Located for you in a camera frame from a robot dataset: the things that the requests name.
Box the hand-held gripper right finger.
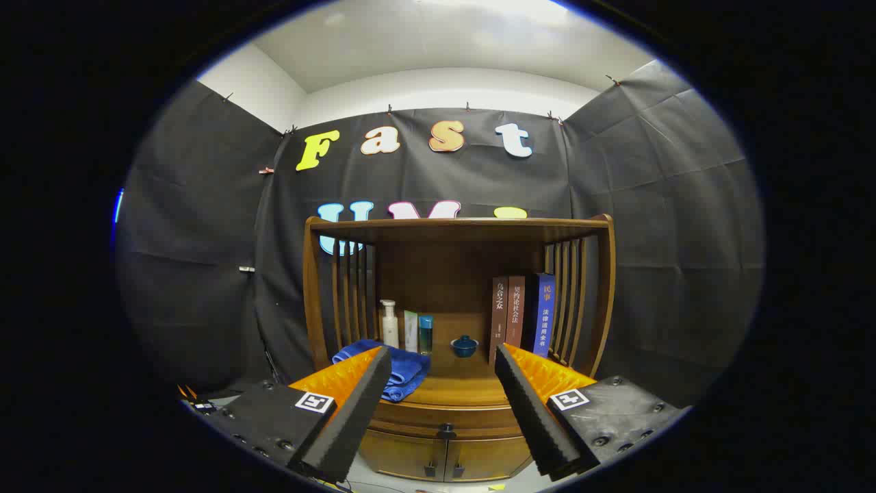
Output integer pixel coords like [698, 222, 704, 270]
[494, 342, 688, 482]

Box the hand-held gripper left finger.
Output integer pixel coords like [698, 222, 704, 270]
[198, 346, 393, 484]

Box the wooden drawer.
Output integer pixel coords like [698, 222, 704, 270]
[366, 401, 531, 442]

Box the wooden cabinet door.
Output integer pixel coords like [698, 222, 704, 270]
[358, 428, 448, 482]
[445, 435, 533, 482]

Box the wooden countertop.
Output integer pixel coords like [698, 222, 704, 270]
[311, 312, 589, 409]

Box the wooden cabinet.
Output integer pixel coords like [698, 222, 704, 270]
[303, 214, 616, 483]

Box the folded blue towel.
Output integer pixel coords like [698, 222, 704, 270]
[332, 339, 430, 403]

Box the white pump bottle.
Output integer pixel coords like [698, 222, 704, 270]
[381, 299, 400, 349]

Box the blue book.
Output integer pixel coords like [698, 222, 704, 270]
[532, 273, 556, 359]

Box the dark brown book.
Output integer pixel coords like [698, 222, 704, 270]
[489, 277, 509, 367]

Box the reddish brown book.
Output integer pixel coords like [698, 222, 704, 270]
[506, 275, 526, 350]

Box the black backdrop cloth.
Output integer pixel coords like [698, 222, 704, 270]
[115, 60, 765, 408]

